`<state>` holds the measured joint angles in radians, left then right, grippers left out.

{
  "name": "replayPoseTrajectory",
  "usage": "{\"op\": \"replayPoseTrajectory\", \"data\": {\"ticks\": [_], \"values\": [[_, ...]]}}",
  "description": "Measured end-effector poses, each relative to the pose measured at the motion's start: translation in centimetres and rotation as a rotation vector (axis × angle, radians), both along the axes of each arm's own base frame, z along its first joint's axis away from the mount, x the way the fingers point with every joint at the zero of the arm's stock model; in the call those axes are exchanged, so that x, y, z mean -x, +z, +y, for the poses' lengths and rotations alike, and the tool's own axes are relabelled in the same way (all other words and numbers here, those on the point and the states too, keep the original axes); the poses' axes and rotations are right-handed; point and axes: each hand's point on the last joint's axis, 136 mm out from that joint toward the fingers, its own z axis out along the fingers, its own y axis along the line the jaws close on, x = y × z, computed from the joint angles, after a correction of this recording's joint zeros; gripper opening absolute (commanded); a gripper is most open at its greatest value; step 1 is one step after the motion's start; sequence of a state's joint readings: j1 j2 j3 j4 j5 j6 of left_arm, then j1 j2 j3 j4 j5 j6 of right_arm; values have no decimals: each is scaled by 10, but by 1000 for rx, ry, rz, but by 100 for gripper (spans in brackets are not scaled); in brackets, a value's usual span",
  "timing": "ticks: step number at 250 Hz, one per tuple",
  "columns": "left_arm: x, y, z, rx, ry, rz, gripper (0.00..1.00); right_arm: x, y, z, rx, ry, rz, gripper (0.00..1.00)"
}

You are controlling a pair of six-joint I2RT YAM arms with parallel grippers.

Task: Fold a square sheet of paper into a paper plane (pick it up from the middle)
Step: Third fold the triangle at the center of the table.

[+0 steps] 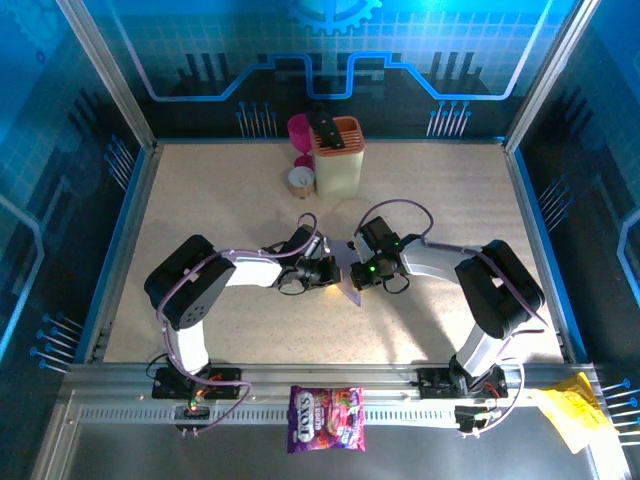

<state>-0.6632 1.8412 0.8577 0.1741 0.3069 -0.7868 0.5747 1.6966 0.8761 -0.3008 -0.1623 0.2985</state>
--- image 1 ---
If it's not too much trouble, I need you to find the aluminium front rail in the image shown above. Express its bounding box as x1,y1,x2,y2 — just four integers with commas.
62,360,604,401

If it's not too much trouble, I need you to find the left aluminium frame post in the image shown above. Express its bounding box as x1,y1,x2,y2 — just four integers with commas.
55,0,162,151

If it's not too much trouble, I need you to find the aluminium side rail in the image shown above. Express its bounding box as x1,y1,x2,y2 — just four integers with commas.
502,142,581,364
84,142,164,364

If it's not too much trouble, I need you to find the beige knife block orange top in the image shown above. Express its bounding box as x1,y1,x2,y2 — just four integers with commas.
308,116,366,201

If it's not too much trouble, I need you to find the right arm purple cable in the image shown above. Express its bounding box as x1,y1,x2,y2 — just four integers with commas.
358,198,549,440

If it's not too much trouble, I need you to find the black knife handle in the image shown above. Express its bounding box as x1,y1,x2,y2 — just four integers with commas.
305,102,346,150

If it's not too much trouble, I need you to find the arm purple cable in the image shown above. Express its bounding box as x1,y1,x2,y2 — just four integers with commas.
155,212,320,437
358,198,549,440

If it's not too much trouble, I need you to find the left aluminium side rail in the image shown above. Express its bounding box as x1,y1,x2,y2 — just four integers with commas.
84,142,164,364

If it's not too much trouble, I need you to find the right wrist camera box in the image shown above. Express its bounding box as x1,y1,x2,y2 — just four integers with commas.
347,239,372,265

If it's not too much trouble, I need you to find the small tan can white lid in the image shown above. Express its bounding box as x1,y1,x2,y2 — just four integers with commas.
287,166,317,200

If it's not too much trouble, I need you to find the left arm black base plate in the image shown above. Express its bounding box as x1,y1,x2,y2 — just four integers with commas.
151,367,244,401

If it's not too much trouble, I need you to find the aluminium frame post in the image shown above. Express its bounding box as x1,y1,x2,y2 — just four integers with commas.
55,0,162,151
502,0,601,154

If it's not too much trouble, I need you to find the slotted grey cable duct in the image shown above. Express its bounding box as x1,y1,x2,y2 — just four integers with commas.
74,403,556,425

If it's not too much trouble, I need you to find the purple candy bag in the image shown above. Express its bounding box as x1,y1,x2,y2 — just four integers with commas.
287,384,367,455

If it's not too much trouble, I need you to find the right aluminium side rail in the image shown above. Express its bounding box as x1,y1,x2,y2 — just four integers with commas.
502,142,581,364

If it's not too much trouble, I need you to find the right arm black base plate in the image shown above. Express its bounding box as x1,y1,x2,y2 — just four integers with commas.
417,364,509,400

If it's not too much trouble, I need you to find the pink plastic goblet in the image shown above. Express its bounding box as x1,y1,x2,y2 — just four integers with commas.
286,113,317,170

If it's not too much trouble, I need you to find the right aluminium frame post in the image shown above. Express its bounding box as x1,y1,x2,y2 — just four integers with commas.
502,0,601,154

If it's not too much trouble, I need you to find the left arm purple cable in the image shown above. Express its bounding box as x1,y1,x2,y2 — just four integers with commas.
155,212,320,437

